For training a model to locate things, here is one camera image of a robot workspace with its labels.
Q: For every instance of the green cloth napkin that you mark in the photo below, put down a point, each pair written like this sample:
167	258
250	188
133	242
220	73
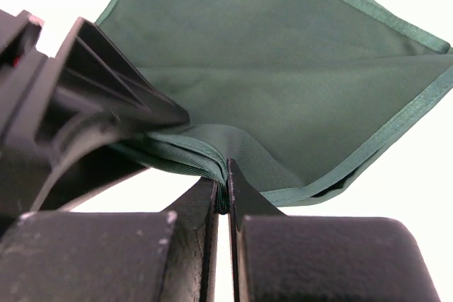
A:
302	94

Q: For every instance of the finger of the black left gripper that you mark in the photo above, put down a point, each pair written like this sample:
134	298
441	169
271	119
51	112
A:
95	76

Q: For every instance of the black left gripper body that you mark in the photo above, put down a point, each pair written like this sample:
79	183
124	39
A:
40	138

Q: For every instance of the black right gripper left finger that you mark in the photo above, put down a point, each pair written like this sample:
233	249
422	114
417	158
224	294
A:
68	256

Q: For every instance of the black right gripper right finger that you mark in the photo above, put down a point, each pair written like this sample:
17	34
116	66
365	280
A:
276	257

